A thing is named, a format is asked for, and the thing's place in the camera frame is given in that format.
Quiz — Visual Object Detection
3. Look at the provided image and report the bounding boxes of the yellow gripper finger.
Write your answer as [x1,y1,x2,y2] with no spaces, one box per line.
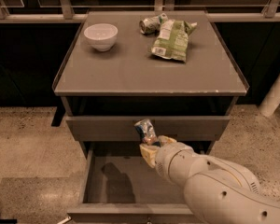
[158,135,176,147]
[139,144,160,168]

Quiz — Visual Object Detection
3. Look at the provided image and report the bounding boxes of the redbull can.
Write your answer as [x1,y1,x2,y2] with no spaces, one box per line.
[134,119,158,146]

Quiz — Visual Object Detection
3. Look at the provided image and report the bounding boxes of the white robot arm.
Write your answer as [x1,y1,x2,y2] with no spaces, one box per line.
[140,137,280,224]

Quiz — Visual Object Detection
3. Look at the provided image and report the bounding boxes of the grey open middle drawer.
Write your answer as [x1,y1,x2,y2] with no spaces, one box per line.
[68,143,202,224]

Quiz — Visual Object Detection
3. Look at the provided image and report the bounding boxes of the grey top drawer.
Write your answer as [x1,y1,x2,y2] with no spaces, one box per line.
[66,116,230,142]

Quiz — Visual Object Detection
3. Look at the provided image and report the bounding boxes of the grey drawer cabinet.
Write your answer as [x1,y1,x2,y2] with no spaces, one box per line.
[51,10,249,224]

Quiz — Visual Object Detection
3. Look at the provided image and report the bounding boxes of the green chip bag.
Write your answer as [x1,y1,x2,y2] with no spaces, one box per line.
[151,20,197,63]

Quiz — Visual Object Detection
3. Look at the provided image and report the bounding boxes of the white ceramic bowl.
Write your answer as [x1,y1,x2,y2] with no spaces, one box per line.
[84,23,118,51]

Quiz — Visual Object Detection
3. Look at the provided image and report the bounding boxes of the white pillar leg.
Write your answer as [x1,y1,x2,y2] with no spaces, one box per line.
[259,74,280,117]

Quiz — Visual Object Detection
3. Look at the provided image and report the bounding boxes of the metal window railing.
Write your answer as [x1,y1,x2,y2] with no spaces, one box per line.
[0,0,280,23]

